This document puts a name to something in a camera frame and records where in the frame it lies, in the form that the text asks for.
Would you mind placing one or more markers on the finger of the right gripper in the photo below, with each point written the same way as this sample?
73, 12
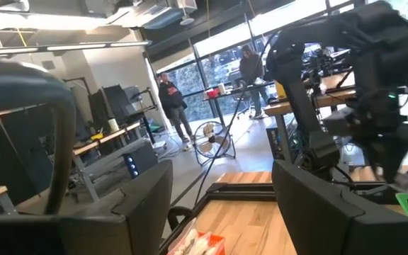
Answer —
391, 163

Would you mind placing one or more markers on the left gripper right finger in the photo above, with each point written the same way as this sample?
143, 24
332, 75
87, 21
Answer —
314, 209

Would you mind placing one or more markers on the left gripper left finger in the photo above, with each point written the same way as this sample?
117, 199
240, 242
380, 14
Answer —
151, 202

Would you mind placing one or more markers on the bagged white cotton balls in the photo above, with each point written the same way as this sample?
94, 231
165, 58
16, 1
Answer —
197, 246

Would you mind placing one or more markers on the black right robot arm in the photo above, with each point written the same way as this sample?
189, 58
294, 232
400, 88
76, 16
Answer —
303, 88

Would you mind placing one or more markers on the computer tower blue lights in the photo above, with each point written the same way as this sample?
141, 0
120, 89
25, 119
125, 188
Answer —
138, 161

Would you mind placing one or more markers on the wooden top desk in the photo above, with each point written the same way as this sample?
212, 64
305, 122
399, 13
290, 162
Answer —
108, 138
331, 95

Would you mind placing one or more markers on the orange mesh basket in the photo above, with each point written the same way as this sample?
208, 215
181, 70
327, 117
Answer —
214, 244

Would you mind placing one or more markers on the black round floor fan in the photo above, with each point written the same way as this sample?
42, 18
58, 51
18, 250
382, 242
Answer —
212, 141

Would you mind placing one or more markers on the person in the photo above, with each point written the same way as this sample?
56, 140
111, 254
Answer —
174, 102
251, 67

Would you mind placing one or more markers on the black desk monitor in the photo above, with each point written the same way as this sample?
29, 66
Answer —
115, 102

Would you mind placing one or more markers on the yellow box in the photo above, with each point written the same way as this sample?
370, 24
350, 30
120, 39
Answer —
280, 90

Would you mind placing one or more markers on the small red container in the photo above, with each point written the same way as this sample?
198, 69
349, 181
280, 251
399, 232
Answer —
212, 93

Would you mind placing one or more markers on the white paper cup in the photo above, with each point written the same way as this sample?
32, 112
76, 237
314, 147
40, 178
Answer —
221, 88

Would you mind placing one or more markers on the black high table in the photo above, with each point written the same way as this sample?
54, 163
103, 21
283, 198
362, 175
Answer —
239, 90

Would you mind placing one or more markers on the black partition panel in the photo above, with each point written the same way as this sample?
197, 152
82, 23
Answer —
12, 156

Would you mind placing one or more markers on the rig LED light bar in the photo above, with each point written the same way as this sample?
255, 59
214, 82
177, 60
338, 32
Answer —
66, 47

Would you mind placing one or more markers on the round ceiling sensor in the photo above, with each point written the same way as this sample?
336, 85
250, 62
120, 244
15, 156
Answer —
187, 20

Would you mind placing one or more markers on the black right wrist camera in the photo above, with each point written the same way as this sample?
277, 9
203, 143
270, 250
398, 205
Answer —
340, 122

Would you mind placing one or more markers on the black aluminium rig frame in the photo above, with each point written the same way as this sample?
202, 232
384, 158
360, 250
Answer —
246, 191

